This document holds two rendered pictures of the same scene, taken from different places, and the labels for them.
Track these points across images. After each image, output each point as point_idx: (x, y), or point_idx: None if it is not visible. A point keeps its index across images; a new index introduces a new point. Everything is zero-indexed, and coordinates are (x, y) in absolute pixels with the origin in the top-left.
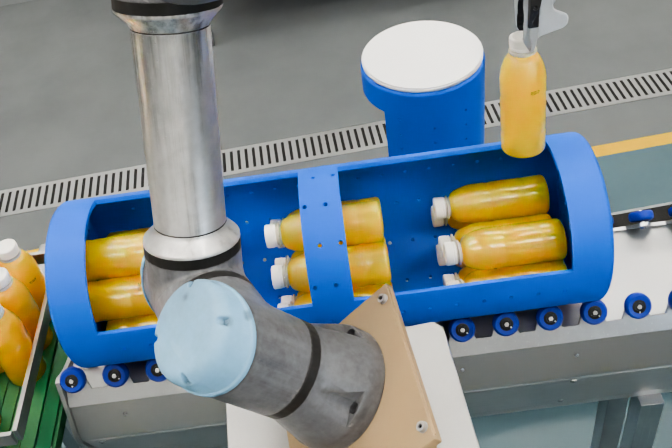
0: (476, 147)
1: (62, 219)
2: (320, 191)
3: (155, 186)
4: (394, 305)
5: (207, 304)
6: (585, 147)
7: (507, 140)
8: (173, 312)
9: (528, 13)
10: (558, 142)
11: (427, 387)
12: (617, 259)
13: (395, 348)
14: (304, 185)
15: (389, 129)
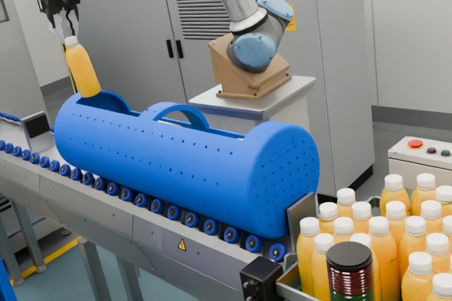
0: (93, 107)
1: (268, 129)
2: (161, 105)
3: None
4: (214, 39)
5: None
6: (78, 92)
7: (97, 82)
8: (276, 7)
9: (76, 14)
10: (78, 97)
11: (216, 91)
12: (81, 170)
13: (228, 38)
14: (162, 109)
15: (2, 278)
